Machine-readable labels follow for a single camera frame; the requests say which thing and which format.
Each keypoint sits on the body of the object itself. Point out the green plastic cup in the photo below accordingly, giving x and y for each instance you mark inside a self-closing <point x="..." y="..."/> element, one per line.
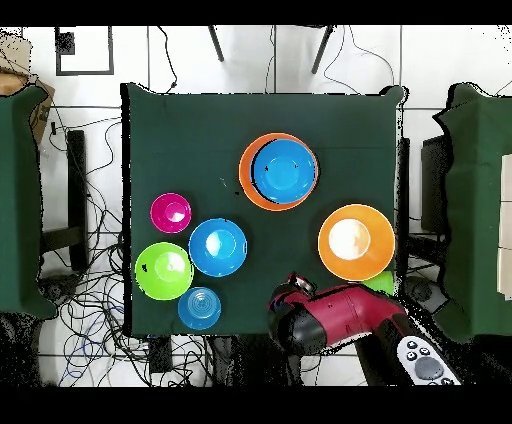
<point x="382" y="282"/>

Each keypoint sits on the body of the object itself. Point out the blue plastic bowl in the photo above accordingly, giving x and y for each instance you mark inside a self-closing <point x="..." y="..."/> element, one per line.
<point x="218" y="262"/>
<point x="284" y="172"/>

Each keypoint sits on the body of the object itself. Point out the large orange plastic bowl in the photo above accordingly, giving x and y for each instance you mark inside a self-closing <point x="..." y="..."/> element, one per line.
<point x="244" y="176"/>
<point x="378" y="256"/>

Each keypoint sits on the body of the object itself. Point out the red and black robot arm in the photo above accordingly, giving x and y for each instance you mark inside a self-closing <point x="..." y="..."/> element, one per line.
<point x="348" y="312"/>

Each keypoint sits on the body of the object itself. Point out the small translucent blue bowl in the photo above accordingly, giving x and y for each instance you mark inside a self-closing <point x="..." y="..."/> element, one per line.
<point x="199" y="308"/>

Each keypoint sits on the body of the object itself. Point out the large green plastic bowl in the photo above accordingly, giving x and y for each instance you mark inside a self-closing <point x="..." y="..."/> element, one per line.
<point x="164" y="282"/>

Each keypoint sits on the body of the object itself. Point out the black power strip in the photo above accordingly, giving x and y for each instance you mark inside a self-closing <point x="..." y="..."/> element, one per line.
<point x="160" y="356"/>

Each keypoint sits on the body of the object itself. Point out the small pink plastic bowl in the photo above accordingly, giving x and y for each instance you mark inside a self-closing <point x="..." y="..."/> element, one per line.
<point x="170" y="212"/>

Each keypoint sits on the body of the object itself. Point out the dark green table cloth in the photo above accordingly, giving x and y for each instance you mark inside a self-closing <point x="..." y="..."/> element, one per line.
<point x="192" y="140"/>

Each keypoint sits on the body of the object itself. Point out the black box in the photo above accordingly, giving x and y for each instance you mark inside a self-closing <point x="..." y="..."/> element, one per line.
<point x="436" y="180"/>

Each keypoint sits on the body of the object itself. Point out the green cloth covered table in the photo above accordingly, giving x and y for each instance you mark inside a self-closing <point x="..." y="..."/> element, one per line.
<point x="480" y="200"/>
<point x="20" y="200"/>

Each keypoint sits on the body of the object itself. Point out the black stand base with knob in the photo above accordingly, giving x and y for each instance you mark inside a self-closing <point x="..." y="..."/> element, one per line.
<point x="60" y="288"/>

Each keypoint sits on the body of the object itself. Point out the black floor stand bar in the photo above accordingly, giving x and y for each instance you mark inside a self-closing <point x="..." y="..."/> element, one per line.
<point x="76" y="180"/>

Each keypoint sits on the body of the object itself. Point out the black tripod leg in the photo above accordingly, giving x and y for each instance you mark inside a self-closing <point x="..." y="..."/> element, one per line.
<point x="216" y="44"/>
<point x="322" y="50"/>

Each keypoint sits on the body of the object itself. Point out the brown cardboard box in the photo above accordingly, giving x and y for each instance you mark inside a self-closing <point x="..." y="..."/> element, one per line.
<point x="10" y="82"/>

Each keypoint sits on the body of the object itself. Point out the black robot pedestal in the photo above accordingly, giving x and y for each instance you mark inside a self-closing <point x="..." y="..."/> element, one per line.
<point x="248" y="360"/>

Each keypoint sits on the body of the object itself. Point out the black square frame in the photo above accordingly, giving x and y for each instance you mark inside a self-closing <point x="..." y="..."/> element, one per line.
<point x="64" y="44"/>

